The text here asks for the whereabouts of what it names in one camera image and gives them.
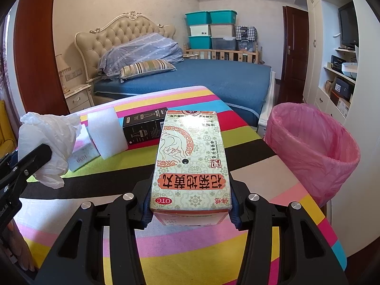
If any dark storage bag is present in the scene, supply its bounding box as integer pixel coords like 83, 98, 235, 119
237, 39, 257, 53

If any black office device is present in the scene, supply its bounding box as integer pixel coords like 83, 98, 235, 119
329, 55, 347, 71

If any yellow chair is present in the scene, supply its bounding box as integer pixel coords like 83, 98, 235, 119
0, 99, 19, 143

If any beige tufted headboard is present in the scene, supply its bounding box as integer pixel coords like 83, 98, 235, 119
74, 11, 176, 82

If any cream nightstand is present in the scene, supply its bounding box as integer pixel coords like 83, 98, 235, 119
64, 82, 96, 114

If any brown room door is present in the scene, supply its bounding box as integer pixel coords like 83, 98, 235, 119
281, 6, 309, 103

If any white built-in wardrobe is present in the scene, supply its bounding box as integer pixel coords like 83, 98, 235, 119
303, 0, 380, 259

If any beige storage box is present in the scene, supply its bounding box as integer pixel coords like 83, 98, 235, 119
210, 23, 237, 38

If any colourful striped tablecloth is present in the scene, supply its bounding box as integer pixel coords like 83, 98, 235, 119
13, 85, 348, 285

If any white storage box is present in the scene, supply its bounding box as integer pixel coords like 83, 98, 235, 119
189, 24, 212, 37

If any grey-blue duvet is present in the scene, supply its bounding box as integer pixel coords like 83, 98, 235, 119
98, 33, 184, 79

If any white foam block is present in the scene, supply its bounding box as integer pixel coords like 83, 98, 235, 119
87, 108, 129, 158

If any patterned cream medicine box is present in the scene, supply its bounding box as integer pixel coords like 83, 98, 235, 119
148, 110, 235, 227

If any large brown wooden panel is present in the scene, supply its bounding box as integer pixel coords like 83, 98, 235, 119
13, 0, 71, 117

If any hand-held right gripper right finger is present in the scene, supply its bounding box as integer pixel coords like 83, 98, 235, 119
227, 180, 348, 285

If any white printed flat box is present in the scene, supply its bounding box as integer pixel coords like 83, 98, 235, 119
68, 125, 101, 172

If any clear grey storage box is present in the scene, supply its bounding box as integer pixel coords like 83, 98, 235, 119
211, 36, 238, 51

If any black product box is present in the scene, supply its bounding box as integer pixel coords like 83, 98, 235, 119
122, 107, 168, 145

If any black television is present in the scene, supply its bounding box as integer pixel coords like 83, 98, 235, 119
338, 1, 357, 48

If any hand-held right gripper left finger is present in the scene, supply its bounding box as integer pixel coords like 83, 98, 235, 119
37, 180, 156, 285

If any bed with blue cover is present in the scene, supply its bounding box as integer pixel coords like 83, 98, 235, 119
93, 59, 272, 125

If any person's left hand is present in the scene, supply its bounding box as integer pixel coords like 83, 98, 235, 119
4, 218, 35, 272

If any black safe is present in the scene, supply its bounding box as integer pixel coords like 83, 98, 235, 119
331, 76, 356, 97

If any white plastic bag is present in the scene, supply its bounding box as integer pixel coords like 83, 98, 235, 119
19, 111, 82, 189

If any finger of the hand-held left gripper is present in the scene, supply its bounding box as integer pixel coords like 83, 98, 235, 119
0, 143, 53, 191
0, 152, 19, 170

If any striped pillow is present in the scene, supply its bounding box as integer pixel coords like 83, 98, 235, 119
119, 59, 176, 81

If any wooden crib rail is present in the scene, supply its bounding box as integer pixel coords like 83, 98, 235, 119
183, 44, 263, 65

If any teal storage box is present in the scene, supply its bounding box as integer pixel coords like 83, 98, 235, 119
188, 36, 213, 50
209, 10, 238, 24
185, 12, 212, 26

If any trash bin with pink bag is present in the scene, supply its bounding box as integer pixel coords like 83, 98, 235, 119
264, 102, 361, 207

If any black white checkered bag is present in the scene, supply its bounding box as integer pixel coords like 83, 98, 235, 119
235, 25, 257, 41

